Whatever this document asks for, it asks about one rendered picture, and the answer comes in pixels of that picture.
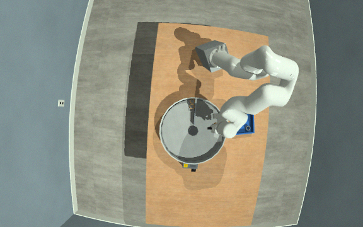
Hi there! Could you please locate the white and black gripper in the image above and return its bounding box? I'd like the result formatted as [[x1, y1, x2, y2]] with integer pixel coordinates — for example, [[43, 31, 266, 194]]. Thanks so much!
[[207, 124, 218, 134]]

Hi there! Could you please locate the blue tray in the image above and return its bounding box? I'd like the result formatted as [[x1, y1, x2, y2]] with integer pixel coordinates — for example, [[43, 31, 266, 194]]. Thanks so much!
[[236, 114, 255, 135]]

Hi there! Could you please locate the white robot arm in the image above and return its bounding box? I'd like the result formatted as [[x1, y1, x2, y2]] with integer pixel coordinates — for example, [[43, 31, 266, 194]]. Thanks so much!
[[209, 44, 299, 139]]

